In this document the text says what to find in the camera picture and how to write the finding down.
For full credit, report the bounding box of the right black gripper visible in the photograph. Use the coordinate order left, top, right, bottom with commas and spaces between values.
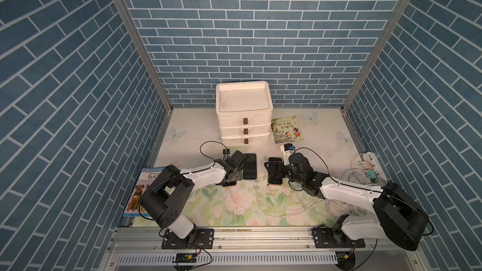
264, 160, 304, 186

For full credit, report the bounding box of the phone with green case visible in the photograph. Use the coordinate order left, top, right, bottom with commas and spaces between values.
243, 153, 257, 180

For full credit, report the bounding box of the black mounting plate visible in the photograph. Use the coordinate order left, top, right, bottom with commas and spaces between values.
161, 227, 215, 250
311, 227, 366, 249

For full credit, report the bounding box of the white power strip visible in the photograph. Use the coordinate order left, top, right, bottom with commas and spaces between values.
360, 152, 387, 179

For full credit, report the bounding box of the bundle of white cables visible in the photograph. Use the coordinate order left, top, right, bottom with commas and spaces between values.
225, 154, 392, 223

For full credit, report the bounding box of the colourful cartoon picture book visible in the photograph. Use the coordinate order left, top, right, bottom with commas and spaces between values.
271, 115, 305, 144

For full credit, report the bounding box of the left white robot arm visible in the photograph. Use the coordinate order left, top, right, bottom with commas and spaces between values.
139, 151, 248, 240

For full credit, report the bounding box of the small green circuit board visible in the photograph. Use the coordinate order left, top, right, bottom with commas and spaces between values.
173, 253, 198, 265

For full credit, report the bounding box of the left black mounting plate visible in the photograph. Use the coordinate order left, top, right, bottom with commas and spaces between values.
161, 227, 215, 250

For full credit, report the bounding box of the white three-drawer storage box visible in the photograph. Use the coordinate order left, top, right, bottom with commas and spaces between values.
216, 81, 273, 146

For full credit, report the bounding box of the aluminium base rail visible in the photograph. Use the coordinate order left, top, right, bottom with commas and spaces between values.
99, 227, 429, 270

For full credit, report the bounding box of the phone with orange case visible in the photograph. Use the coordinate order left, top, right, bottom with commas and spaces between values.
221, 181, 237, 187

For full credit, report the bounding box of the phone with red case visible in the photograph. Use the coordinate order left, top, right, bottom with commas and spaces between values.
264, 158, 284, 185

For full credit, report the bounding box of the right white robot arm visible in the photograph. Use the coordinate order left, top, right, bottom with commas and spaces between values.
264, 151, 431, 251

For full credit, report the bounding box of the dog cover book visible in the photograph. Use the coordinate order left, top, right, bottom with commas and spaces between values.
123, 167, 164, 218

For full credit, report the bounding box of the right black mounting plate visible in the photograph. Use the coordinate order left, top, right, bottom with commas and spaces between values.
311, 227, 366, 249

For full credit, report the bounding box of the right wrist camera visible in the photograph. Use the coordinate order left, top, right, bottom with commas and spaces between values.
281, 143, 296, 166

